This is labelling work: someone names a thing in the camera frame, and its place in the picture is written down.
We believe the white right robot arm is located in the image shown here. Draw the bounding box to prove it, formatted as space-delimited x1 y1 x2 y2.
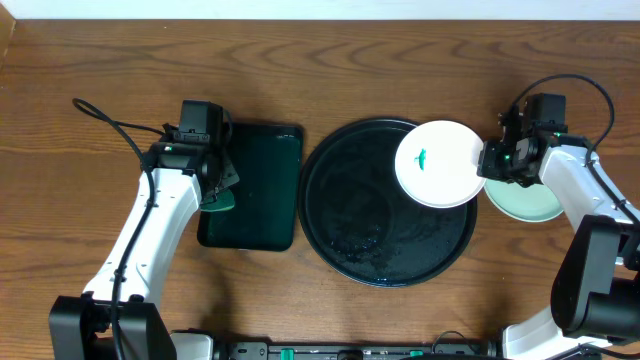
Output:
477 93 639 359

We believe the black round tray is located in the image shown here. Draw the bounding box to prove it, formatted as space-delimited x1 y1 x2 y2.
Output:
298 118 477 288

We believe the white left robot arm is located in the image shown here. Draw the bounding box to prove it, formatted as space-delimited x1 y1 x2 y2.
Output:
49 142 238 359

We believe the white pinkish plate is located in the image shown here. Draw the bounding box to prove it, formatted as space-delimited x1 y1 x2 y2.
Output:
394 120 486 208

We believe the dark green rectangular tray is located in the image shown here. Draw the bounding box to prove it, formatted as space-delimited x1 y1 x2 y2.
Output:
197 123 303 252

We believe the green scrub sponge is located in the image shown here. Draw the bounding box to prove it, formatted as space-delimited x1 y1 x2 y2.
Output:
200 189 235 213

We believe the mint plate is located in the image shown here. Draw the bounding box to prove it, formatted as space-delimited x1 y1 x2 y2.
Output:
484 180 563 223

